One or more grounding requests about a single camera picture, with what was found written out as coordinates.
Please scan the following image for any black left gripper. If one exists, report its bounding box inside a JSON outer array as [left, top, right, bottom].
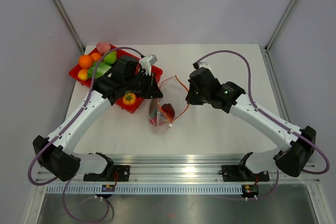
[[124, 71, 163, 99]]

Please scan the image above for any dark green cucumber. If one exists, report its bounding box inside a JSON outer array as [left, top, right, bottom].
[[149, 99, 158, 120]]

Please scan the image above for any clear zip bag orange zipper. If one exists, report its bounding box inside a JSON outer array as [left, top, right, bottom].
[[149, 76, 189, 134]]

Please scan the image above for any dark red apple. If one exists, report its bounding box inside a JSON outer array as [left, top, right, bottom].
[[161, 103, 175, 120]]

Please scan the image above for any green lettuce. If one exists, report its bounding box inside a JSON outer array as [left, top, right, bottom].
[[87, 61, 112, 79]]

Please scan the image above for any red bell pepper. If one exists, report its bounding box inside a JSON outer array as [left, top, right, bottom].
[[149, 116, 171, 127]]

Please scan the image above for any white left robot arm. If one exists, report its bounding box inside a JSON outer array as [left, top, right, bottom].
[[33, 55, 163, 182]]

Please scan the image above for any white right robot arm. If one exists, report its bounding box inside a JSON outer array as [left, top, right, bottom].
[[186, 67, 316, 180]]

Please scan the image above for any red plastic tray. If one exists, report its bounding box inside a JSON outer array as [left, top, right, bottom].
[[69, 46, 163, 113]]

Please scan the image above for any orange persimmon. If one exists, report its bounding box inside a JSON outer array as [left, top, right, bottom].
[[122, 93, 137, 106]]

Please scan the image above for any green apple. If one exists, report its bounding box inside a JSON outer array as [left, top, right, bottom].
[[103, 51, 117, 65]]

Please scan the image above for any pink peach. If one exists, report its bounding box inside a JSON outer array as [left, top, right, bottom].
[[96, 41, 111, 55]]

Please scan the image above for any small orange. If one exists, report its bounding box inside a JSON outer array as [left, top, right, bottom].
[[90, 52, 102, 62]]

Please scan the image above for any yellow mango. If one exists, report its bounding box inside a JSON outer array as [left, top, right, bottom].
[[77, 69, 88, 81]]

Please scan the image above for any large orange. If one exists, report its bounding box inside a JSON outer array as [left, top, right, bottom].
[[78, 55, 94, 69]]

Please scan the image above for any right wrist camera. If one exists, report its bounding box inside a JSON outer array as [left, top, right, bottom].
[[193, 61, 211, 70]]

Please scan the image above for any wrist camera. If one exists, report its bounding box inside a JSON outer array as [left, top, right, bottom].
[[139, 55, 158, 76], [193, 61, 211, 70]]

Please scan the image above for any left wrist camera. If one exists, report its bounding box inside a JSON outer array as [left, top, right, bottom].
[[139, 55, 158, 76]]

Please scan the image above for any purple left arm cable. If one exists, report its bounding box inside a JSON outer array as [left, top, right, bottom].
[[27, 47, 144, 221]]

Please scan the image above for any aluminium rail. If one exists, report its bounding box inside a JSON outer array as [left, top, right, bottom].
[[35, 154, 320, 185]]

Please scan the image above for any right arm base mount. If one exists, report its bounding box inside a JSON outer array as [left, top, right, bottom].
[[218, 165, 270, 182]]

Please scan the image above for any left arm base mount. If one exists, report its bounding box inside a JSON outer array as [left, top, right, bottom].
[[83, 165, 130, 182]]

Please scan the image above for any white cable duct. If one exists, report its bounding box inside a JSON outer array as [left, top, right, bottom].
[[46, 184, 243, 195]]

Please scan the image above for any left aluminium frame post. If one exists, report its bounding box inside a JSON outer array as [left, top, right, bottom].
[[52, 0, 86, 52]]

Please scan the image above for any aluminium frame post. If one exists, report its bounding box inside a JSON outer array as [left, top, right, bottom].
[[52, 0, 86, 52], [265, 0, 299, 53]]

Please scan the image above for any right aluminium frame post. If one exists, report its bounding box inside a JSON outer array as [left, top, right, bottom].
[[265, 0, 299, 53]]

